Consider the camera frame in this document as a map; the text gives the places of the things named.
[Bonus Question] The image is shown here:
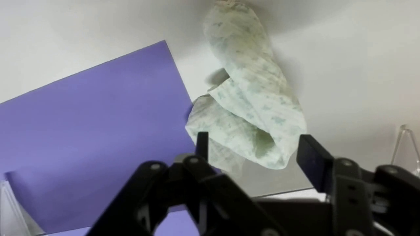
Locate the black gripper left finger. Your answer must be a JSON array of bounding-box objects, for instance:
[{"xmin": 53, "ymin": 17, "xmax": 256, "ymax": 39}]
[{"xmin": 87, "ymin": 131, "xmax": 287, "ymax": 236}]

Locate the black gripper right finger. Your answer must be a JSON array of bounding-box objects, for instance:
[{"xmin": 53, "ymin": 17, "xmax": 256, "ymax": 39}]
[{"xmin": 297, "ymin": 134, "xmax": 420, "ymax": 236}]

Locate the purple paper sheet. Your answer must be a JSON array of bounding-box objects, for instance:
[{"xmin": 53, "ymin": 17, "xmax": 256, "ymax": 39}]
[{"xmin": 0, "ymin": 39, "xmax": 201, "ymax": 236}]

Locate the pale green patterned cloth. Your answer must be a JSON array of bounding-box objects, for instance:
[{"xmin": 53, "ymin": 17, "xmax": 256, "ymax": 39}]
[{"xmin": 184, "ymin": 0, "xmax": 309, "ymax": 173}]

